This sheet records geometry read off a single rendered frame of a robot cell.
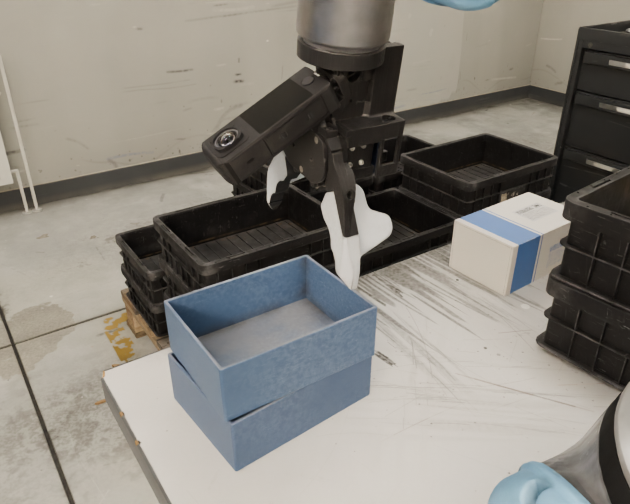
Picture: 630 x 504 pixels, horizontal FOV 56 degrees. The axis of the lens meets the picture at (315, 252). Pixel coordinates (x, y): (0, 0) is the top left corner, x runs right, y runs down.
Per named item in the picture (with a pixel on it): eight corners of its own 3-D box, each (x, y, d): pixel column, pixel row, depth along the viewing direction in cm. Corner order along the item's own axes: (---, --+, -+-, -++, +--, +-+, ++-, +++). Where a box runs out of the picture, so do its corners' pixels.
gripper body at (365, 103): (397, 181, 54) (420, 48, 47) (317, 201, 50) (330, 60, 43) (350, 146, 60) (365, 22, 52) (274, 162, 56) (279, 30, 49)
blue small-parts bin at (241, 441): (235, 472, 65) (231, 425, 61) (173, 397, 75) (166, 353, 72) (370, 394, 76) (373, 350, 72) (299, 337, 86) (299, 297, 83)
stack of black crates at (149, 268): (158, 342, 175) (147, 275, 164) (124, 296, 197) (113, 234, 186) (274, 300, 195) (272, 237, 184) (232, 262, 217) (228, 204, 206)
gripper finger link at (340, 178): (368, 232, 49) (343, 128, 49) (353, 237, 49) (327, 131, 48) (340, 236, 54) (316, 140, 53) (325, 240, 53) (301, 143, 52)
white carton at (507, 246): (504, 296, 95) (513, 247, 91) (448, 266, 104) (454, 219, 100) (576, 260, 106) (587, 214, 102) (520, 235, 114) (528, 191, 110)
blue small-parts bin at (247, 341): (225, 423, 62) (219, 370, 58) (169, 348, 73) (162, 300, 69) (375, 355, 72) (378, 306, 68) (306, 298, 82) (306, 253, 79)
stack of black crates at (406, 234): (348, 365, 166) (351, 259, 150) (291, 314, 188) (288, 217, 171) (450, 318, 186) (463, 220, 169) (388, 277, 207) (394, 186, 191)
